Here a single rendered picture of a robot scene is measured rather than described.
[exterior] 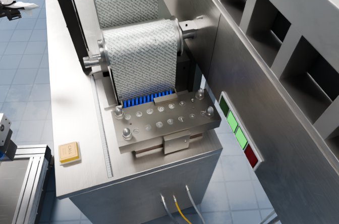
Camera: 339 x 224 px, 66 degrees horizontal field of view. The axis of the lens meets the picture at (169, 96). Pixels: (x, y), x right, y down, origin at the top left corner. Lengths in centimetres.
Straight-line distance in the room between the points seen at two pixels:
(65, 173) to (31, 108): 151
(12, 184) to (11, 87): 108
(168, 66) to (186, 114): 20
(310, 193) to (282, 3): 38
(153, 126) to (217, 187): 112
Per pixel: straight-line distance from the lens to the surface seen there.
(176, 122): 100
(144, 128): 98
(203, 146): 110
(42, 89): 265
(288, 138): 63
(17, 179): 200
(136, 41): 89
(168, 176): 118
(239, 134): 82
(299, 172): 64
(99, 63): 101
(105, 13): 107
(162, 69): 99
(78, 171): 110
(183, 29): 95
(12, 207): 194
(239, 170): 210
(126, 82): 99
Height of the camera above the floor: 187
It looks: 53 degrees down
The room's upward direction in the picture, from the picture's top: 2 degrees clockwise
